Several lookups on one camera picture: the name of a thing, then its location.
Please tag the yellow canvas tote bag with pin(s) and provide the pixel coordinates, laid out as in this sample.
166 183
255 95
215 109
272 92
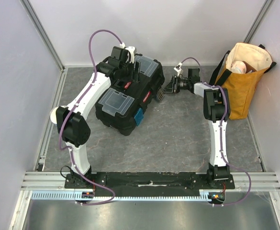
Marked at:
242 86

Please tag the black plastic toolbox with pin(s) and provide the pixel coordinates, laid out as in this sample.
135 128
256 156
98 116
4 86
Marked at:
123 105

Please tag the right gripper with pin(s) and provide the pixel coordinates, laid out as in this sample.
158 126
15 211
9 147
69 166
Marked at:
175 84

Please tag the blue cable duct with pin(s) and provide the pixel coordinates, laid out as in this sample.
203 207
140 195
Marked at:
88 196

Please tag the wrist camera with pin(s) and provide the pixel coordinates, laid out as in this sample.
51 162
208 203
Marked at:
178 68
131 50

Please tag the aluminium frame rail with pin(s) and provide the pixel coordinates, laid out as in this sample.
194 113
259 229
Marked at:
253 181

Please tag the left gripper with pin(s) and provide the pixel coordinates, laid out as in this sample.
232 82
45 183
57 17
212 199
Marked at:
133 75

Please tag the blue tape roll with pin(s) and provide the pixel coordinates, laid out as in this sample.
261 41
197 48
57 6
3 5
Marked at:
53 116

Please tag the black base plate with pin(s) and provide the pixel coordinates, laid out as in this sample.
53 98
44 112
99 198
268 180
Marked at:
192 180

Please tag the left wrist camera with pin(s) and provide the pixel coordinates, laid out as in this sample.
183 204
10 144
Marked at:
131 50

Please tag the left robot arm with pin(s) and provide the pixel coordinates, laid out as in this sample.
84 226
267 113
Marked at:
71 119

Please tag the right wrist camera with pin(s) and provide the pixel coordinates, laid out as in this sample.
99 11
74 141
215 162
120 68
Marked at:
178 68

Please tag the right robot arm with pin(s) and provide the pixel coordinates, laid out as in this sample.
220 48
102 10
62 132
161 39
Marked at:
216 111

